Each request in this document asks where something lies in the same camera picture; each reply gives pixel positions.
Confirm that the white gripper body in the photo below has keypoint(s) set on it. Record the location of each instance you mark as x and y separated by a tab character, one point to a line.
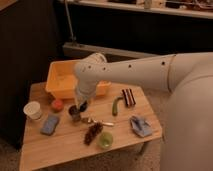
80	98

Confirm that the white handled black brush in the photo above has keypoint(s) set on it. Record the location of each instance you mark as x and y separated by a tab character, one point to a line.
83	106

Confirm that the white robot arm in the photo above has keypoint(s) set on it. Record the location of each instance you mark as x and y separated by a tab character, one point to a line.
188	133

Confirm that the orange plastic tray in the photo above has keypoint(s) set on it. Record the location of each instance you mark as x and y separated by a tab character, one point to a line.
70	79

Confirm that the small metal can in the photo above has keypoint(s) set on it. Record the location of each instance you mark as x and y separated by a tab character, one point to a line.
74	113

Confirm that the orange round fruit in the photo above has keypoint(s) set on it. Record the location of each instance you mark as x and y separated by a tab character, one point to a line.
57	105

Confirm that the metal clip tool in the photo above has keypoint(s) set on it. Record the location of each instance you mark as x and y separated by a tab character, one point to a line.
89	120

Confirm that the green cucumber toy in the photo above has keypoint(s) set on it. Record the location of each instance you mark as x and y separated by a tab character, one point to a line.
114	106

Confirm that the dark red grape bunch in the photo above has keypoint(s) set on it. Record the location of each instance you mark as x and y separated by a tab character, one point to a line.
92	132

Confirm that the blue sponge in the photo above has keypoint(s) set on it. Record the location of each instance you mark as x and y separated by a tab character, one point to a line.
49	125

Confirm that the wooden table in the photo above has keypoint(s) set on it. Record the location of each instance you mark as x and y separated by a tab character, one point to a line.
67	143

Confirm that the brown striped block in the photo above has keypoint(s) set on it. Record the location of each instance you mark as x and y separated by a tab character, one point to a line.
128	97

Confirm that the white paper cup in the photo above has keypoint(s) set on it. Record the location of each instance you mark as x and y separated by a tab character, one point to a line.
33	110

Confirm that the blue crumpled cloth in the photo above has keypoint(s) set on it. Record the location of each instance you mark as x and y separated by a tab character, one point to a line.
140	126

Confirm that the grey shelf rail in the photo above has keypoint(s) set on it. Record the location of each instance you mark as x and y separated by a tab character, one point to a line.
76	50

